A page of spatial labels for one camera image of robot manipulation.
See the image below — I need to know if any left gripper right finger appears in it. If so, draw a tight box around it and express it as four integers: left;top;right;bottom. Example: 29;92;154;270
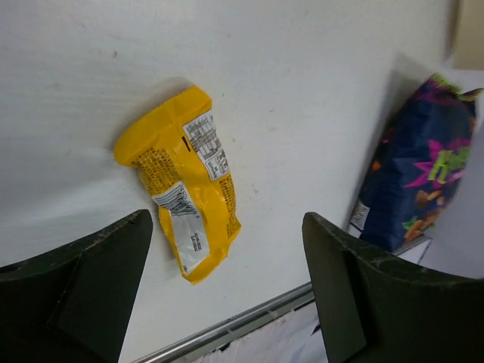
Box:
302;213;483;362

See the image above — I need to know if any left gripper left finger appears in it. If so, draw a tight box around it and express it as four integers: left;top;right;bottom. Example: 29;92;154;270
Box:
1;209;153;362

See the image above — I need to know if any dark blue Krokant snack bag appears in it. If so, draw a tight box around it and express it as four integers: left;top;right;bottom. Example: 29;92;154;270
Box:
347;73;483;252

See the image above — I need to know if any yellow snack packet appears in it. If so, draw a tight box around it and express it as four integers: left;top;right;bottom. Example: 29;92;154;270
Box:
113;85;241;284

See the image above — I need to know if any beige paper bag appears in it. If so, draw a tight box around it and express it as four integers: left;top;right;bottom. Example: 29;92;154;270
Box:
452;0;483;70

